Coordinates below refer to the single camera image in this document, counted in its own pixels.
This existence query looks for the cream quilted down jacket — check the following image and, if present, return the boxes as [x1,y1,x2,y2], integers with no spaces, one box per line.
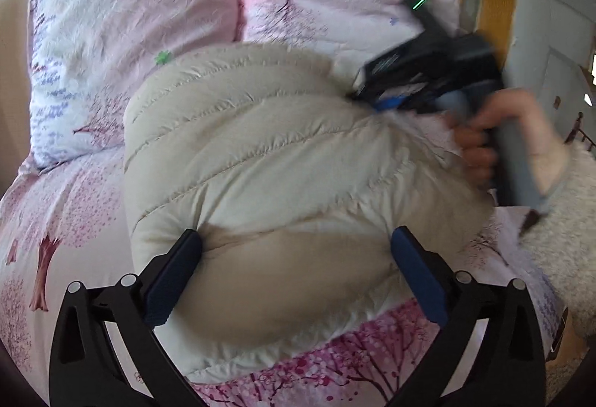
[124,44,493,384]

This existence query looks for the person's right hand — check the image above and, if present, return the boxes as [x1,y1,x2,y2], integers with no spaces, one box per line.
[447,88,571,194]

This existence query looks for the pink floral left pillow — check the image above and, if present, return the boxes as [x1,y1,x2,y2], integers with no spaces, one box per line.
[28,0,238,170]

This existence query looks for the pink floral bed sheet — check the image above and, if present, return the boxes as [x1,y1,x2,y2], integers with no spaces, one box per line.
[1,148,563,406]

